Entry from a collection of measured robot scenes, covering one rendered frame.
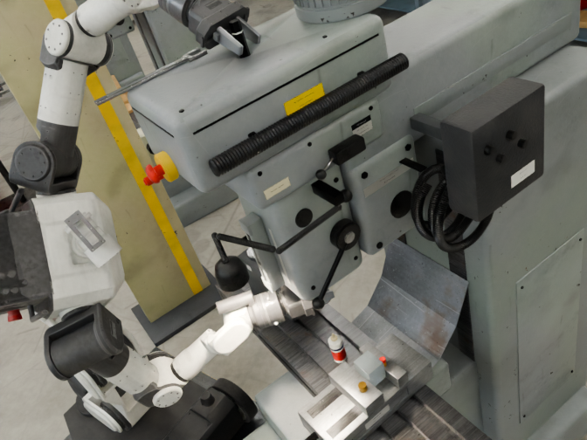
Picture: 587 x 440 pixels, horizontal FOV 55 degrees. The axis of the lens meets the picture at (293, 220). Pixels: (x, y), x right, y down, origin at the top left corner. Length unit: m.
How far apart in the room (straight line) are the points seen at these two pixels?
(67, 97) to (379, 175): 0.72
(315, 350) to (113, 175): 1.63
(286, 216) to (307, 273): 0.17
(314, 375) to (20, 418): 2.18
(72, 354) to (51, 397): 2.18
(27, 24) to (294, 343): 1.76
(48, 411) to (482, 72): 2.83
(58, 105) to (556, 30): 1.22
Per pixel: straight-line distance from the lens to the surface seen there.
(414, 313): 1.80
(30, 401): 3.62
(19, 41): 2.77
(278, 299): 1.47
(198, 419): 2.20
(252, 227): 1.25
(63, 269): 1.36
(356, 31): 1.13
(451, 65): 1.36
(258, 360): 3.06
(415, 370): 1.58
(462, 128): 1.06
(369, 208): 1.30
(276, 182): 1.11
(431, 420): 1.58
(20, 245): 1.36
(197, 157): 1.00
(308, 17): 1.20
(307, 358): 1.78
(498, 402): 2.03
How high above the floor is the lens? 2.27
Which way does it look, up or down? 36 degrees down
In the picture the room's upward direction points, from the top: 18 degrees counter-clockwise
